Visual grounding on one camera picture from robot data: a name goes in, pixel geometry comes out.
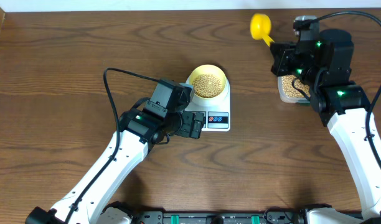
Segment pale yellow bowl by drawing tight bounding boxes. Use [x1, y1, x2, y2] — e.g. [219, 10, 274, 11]
[187, 64, 229, 100]

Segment white digital kitchen scale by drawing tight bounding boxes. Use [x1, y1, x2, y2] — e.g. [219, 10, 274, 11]
[186, 79, 230, 132]

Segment yellow measuring scoop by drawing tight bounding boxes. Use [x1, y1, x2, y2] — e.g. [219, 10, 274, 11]
[250, 14, 274, 47]

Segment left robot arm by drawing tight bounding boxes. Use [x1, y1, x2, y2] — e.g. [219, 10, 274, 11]
[25, 98, 205, 224]

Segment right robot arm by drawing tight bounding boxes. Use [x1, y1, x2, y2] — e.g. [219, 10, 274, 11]
[270, 29, 381, 223]

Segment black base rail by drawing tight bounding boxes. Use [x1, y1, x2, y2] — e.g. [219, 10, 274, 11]
[130, 207, 308, 224]

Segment soybeans in container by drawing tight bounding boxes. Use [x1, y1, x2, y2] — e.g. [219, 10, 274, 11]
[281, 75, 310, 98]

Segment soybeans in yellow bowl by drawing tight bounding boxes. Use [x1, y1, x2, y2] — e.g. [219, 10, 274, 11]
[192, 74, 223, 98]

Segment clear plastic container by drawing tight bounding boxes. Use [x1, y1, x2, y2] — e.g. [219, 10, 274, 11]
[277, 77, 309, 103]

